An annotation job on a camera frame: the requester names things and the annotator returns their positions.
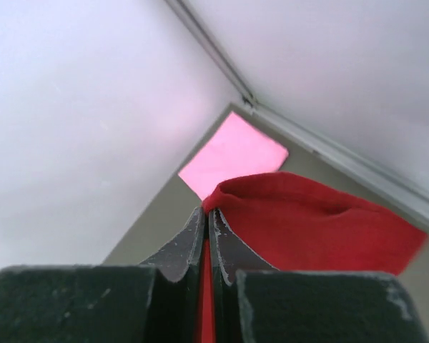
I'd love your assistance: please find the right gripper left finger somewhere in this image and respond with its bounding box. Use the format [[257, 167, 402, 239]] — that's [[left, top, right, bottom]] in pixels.
[[0, 208, 205, 342]]

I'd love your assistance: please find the red t shirt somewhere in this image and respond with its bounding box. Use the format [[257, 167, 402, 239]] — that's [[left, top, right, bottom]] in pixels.
[[197, 172, 426, 342]]

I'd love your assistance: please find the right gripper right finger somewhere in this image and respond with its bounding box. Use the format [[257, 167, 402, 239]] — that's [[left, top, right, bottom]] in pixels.
[[208, 209, 429, 342]]

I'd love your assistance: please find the folded pink t shirt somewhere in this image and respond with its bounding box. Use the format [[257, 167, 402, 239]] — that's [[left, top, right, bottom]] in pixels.
[[179, 111, 289, 200]]

